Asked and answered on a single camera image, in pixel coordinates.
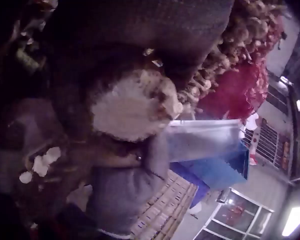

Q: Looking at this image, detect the translucent plastic bag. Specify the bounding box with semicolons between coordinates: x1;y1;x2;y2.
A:
164;119;242;163

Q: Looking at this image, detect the person's body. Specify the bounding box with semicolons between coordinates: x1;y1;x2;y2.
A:
86;136;171;237

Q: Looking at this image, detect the blue tarp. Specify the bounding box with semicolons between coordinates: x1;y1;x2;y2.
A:
169;144;249;209

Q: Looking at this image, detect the pile of red mesh bags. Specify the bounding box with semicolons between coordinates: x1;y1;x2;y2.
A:
197;60;269;121

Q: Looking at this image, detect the white lump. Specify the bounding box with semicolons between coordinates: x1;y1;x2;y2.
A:
32;156;50;177
44;146;62;163
19;171;33;184

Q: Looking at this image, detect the white metal fence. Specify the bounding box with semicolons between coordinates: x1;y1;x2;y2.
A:
254;119;292;172

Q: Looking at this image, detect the white framed window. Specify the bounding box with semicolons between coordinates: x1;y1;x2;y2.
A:
193;187;275;240

